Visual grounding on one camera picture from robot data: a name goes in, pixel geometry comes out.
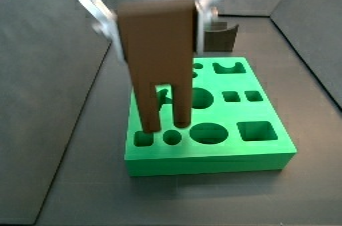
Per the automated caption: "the green shape sorting board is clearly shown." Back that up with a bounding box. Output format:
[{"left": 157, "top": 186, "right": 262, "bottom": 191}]
[{"left": 125, "top": 57, "right": 297, "bottom": 176}]

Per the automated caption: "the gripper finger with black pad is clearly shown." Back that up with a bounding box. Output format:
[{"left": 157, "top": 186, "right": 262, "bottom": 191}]
[{"left": 78, "top": 0, "right": 126, "bottom": 63}]

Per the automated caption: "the black curved holder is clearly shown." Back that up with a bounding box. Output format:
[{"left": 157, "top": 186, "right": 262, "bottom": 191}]
[{"left": 205, "top": 22, "right": 240, "bottom": 52}]

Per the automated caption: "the gripper finger metal plate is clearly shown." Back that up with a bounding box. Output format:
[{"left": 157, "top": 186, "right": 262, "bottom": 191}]
[{"left": 194, "top": 0, "right": 233, "bottom": 57}]

